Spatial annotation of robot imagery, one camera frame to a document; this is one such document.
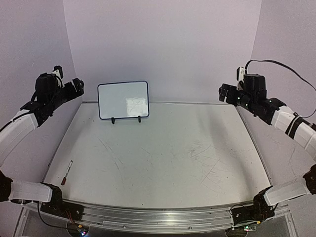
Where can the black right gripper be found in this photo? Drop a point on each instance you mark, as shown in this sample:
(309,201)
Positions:
(222,91)

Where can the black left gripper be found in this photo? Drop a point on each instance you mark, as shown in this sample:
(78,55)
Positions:
(79,88)

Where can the small blue-framed whiteboard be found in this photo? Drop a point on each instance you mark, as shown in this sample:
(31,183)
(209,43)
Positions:
(123,100)

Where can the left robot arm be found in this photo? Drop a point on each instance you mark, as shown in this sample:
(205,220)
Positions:
(50,93)

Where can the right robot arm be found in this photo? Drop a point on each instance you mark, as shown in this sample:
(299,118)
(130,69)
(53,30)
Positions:
(251,94)

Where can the black whiteboard stand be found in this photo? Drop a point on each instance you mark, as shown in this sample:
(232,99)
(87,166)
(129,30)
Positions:
(113,120)

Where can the right circuit board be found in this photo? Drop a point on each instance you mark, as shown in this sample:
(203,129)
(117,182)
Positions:
(250,228)

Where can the circuit board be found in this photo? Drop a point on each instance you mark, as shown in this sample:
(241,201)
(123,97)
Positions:
(81,230)
(250,228)

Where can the left circuit board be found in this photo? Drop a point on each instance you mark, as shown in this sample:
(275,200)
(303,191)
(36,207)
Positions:
(81,230)

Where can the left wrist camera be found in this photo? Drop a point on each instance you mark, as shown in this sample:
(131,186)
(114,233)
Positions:
(57,70)

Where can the aluminium front rail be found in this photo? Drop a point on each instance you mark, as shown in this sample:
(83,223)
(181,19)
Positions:
(155,220)

